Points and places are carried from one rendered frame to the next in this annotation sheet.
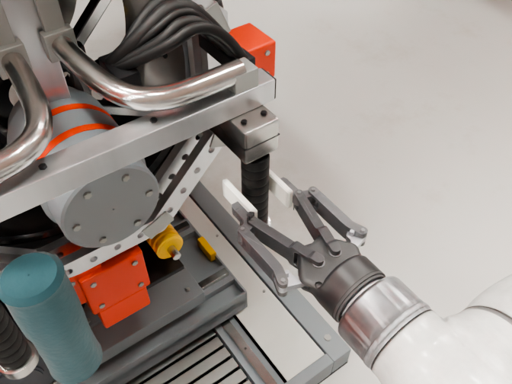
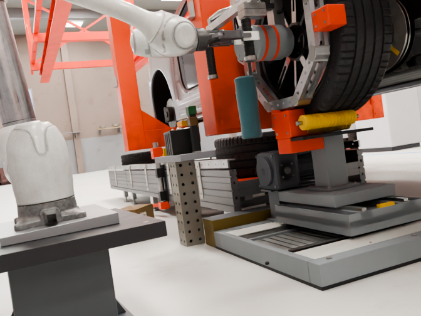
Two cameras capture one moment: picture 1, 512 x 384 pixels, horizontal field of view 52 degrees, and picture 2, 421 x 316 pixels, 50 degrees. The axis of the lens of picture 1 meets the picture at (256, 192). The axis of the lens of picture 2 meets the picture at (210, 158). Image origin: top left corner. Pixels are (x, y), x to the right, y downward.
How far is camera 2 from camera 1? 1.93 m
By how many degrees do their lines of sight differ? 98
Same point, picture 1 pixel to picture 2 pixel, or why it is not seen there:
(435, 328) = not seen: hidden behind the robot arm
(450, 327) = not seen: hidden behind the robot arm
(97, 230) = (238, 51)
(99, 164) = (225, 15)
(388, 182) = not seen: outside the picture
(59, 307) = (238, 87)
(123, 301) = (282, 139)
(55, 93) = (272, 22)
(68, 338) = (239, 105)
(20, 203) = (217, 22)
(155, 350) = (304, 211)
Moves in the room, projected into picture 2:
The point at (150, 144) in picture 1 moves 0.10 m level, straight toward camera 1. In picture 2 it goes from (231, 10) to (205, 14)
